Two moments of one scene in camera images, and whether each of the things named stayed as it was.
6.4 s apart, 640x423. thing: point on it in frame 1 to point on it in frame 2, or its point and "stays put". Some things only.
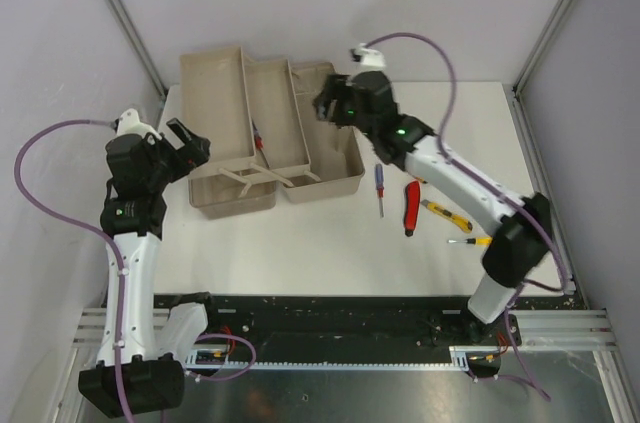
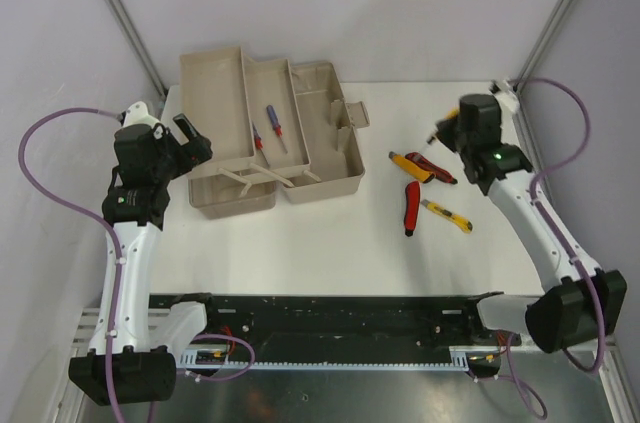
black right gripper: [338, 87] to [443, 132]
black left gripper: [196, 147] stays put
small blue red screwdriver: [379, 176] to [275, 125]
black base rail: [263, 325] stays put
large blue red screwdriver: [259, 144] stays put
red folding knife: [412, 201] stays put
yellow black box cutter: [461, 223] stays put
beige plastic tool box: [267, 138] stays put
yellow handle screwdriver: [478, 241] to [452, 114]
